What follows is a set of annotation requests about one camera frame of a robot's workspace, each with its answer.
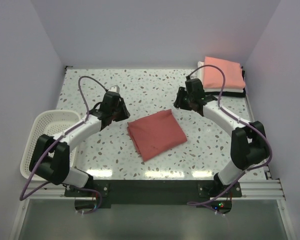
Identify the red t-shirt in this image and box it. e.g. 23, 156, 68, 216
127, 109, 187, 162

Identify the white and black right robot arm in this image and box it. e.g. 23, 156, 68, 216
173, 78, 271, 187

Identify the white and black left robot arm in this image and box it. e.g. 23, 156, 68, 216
29, 90, 130, 188

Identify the folded salmon pink t-shirt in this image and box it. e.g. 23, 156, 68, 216
202, 56, 246, 90

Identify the white perforated plastic basket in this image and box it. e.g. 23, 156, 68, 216
20, 110, 81, 179

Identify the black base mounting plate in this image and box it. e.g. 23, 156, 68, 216
64, 179, 243, 210

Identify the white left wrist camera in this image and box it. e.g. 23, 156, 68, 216
108, 85, 120, 94

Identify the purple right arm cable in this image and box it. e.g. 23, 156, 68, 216
186, 64, 274, 208

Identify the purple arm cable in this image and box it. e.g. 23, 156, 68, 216
19, 76, 108, 201
186, 64, 274, 208

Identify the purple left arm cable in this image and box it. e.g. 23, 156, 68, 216
19, 76, 108, 201

